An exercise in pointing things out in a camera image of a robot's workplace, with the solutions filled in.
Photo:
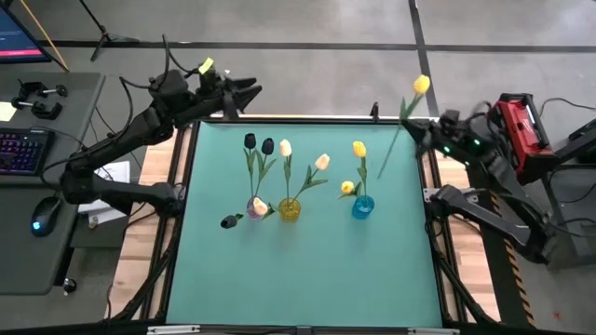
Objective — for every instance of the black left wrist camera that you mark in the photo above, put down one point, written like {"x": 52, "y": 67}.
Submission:
{"x": 208, "y": 81}

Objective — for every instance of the black frame clip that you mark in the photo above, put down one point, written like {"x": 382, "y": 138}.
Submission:
{"x": 374, "y": 111}

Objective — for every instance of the yellow tulip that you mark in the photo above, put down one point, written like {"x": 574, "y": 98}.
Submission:
{"x": 347, "y": 187}
{"x": 421, "y": 84}
{"x": 359, "y": 149}

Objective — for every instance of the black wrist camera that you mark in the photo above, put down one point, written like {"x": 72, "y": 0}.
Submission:
{"x": 450, "y": 118}
{"x": 208, "y": 81}

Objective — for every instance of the yellow sticky note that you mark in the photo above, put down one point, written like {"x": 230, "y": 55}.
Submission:
{"x": 6, "y": 111}

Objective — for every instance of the silver frame bracket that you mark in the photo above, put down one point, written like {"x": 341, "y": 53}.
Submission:
{"x": 433, "y": 331}
{"x": 173, "y": 330}

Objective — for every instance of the blue glass vase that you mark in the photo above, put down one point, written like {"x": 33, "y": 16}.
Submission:
{"x": 362, "y": 207}

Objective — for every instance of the black round knob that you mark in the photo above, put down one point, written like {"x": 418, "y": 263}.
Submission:
{"x": 70, "y": 285}

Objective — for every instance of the teal table mat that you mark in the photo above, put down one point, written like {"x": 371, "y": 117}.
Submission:
{"x": 302, "y": 270}

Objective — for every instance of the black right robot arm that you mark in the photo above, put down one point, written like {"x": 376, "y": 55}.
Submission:
{"x": 470, "y": 209}

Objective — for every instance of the yellow glass vase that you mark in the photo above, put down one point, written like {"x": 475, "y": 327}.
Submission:
{"x": 289, "y": 210}

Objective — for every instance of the desk monitor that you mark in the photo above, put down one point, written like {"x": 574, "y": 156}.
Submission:
{"x": 18, "y": 39}

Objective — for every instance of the yellow tape piece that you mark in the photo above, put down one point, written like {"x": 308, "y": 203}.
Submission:
{"x": 206, "y": 65}

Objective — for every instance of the grey desk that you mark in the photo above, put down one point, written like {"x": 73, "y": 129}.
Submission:
{"x": 28, "y": 265}

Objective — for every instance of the black aluminium table frame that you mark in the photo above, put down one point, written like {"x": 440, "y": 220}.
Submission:
{"x": 302, "y": 119}

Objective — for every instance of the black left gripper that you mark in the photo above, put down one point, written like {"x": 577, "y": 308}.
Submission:
{"x": 212, "y": 100}

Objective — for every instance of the black backlit keyboard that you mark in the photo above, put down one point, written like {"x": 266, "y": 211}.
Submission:
{"x": 23, "y": 152}

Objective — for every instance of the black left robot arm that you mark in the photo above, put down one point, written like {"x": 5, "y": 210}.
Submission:
{"x": 139, "y": 128}

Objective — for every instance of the dark purple tulip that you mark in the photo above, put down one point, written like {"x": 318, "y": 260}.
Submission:
{"x": 250, "y": 140}
{"x": 267, "y": 146}
{"x": 228, "y": 222}

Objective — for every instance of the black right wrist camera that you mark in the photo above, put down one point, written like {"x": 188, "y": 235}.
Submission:
{"x": 450, "y": 118}

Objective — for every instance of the white papers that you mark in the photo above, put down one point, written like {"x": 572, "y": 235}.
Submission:
{"x": 114, "y": 171}

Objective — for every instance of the purple glass vase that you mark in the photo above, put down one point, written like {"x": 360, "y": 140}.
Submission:
{"x": 250, "y": 212}

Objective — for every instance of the cream tulip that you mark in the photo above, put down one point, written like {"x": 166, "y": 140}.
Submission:
{"x": 322, "y": 161}
{"x": 260, "y": 206}
{"x": 285, "y": 148}

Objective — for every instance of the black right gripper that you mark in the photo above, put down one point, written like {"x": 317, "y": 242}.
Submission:
{"x": 449, "y": 142}

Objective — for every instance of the red black power unit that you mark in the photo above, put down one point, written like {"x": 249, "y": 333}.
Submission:
{"x": 524, "y": 135}

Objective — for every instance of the black clamp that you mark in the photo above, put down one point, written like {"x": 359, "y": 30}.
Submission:
{"x": 39, "y": 111}
{"x": 44, "y": 89}

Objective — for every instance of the black tripod stand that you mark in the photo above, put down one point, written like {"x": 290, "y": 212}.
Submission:
{"x": 104, "y": 35}

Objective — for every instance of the black computer mouse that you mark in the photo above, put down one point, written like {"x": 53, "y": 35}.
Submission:
{"x": 45, "y": 216}

